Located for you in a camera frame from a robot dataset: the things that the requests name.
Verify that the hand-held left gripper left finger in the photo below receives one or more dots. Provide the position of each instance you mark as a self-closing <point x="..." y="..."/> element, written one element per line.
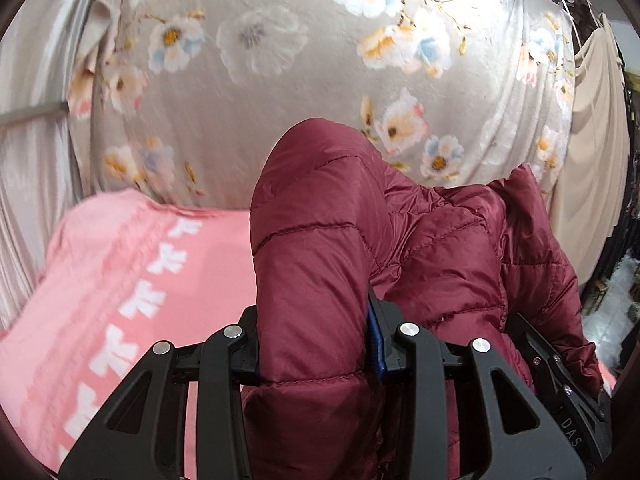
<point x="220" y="375"/>

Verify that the grey floral blanket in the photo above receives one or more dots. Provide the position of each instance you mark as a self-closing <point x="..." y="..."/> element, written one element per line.
<point x="300" y="85"/>

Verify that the beige hanging cloth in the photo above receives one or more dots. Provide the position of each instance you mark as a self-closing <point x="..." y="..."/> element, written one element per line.
<point x="595" y="160"/>

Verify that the grey metal rod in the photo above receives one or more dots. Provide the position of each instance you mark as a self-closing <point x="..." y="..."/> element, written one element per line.
<point x="30" y="116"/>

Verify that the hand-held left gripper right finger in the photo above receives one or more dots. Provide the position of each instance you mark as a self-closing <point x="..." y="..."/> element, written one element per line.
<point x="374" y="345"/>

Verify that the dark clutter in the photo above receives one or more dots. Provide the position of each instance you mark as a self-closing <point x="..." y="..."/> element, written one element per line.
<point x="617" y="240"/>

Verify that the maroon quilted jacket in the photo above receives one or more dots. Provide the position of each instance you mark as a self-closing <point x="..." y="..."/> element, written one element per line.
<point x="310" y="260"/>

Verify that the grey satin curtain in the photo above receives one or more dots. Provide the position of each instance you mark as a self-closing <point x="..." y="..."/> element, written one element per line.
<point x="35" y="185"/>

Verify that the pink blanket with white bows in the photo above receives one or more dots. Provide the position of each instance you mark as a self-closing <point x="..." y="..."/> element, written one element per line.
<point x="100" y="270"/>

